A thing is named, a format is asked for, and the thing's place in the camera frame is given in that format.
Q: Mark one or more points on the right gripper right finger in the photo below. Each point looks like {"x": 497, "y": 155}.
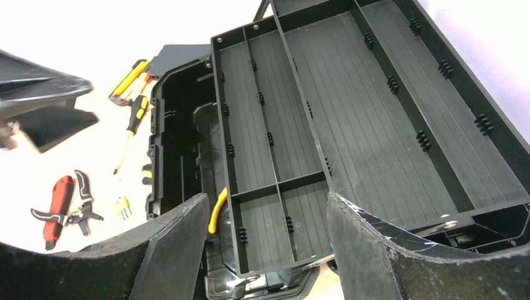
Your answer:
{"x": 379, "y": 260}

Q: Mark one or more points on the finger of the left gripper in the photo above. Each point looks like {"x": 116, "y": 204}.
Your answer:
{"x": 42, "y": 102}

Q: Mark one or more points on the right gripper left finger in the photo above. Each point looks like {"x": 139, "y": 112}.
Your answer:
{"x": 157, "y": 260}

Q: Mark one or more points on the yellow handled long pliers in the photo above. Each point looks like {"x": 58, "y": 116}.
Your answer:
{"x": 213, "y": 222}

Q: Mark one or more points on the yellow black long screwdriver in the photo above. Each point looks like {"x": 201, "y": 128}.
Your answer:
{"x": 138, "y": 110}

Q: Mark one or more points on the black tool box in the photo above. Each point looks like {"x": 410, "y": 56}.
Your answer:
{"x": 367, "y": 99}

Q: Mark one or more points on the yellow black screwdriver right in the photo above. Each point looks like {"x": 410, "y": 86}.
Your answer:
{"x": 147, "y": 171}

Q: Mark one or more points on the black flat tray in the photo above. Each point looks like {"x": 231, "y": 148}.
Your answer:
{"x": 173, "y": 56}

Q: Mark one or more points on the yellow handled pliers top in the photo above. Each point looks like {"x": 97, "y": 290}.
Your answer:
{"x": 136, "y": 69}

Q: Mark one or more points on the red handled cutter pliers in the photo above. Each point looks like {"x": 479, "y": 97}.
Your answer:
{"x": 62, "y": 193}

